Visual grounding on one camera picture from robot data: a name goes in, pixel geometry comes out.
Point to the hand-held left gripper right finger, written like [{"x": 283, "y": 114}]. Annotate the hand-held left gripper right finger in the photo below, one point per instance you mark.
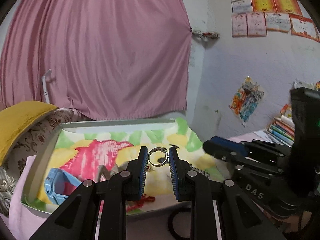
[{"x": 173, "y": 172}]

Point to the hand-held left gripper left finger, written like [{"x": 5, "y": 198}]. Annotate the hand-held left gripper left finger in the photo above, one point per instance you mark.
[{"x": 143, "y": 171}]

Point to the colourful wall drawing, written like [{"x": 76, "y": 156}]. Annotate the colourful wall drawing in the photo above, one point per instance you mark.
[{"x": 246, "y": 100}]

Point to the person's right hand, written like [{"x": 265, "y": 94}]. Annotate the person's right hand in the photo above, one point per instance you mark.
[{"x": 287, "y": 225}]

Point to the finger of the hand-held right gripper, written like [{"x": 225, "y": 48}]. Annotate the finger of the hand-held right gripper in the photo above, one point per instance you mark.
[
  {"x": 270, "y": 147},
  {"x": 225, "y": 143}
]

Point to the pink blanket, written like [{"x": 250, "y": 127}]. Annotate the pink blanket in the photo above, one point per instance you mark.
[{"x": 22, "y": 217}]

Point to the curtain tieback hook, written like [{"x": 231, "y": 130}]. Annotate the curtain tieback hook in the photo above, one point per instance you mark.
[{"x": 206, "y": 34}]

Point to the floral satin pillow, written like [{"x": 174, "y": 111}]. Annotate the floral satin pillow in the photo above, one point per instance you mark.
[{"x": 32, "y": 140}]

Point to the pink curtain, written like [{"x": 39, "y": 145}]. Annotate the pink curtain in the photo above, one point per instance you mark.
[{"x": 100, "y": 50}]

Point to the stack of books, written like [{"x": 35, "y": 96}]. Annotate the stack of books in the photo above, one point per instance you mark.
[{"x": 281, "y": 130}]

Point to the yellow pillow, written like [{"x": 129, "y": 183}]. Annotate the yellow pillow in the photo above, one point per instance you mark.
[{"x": 20, "y": 120}]

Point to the grey shallow box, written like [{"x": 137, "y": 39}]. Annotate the grey shallow box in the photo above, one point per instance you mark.
[{"x": 37, "y": 160}]

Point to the colourful printed towel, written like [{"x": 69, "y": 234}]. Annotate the colourful printed towel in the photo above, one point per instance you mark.
[{"x": 100, "y": 147}]

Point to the group of wall certificates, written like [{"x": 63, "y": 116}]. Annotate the group of wall certificates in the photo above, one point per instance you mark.
[{"x": 267, "y": 12}]

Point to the plastic snack bag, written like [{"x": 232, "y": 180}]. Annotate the plastic snack bag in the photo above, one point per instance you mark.
[{"x": 303, "y": 83}]

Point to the blue smartwatch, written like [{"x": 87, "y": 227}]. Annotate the blue smartwatch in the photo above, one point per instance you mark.
[{"x": 53, "y": 185}]

